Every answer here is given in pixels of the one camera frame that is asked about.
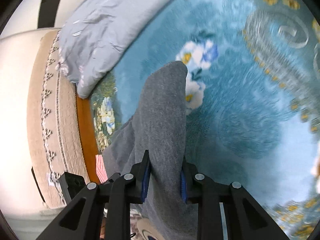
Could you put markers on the black wall strip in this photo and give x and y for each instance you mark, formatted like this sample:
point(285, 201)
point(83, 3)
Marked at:
point(50, 5)

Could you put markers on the grey-blue floral duvet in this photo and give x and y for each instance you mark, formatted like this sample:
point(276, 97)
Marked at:
point(100, 30)

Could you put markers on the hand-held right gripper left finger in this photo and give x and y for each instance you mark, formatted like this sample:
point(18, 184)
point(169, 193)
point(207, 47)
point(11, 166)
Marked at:
point(145, 180)

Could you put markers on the beige quilted headboard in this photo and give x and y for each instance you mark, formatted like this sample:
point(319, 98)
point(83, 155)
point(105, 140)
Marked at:
point(65, 117)

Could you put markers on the grey sweatshirt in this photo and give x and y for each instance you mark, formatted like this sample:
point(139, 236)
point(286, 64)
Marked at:
point(162, 120)

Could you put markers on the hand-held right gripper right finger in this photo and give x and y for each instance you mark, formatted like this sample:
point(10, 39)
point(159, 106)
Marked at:
point(183, 187)

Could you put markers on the black box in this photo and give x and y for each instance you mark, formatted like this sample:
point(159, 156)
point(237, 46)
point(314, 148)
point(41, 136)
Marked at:
point(71, 182)

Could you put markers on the wooden bed frame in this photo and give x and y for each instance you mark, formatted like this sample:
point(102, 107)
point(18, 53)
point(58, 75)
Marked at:
point(86, 135)

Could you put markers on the pink textured cloth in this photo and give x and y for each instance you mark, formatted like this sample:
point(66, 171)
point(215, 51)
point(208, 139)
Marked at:
point(100, 167)

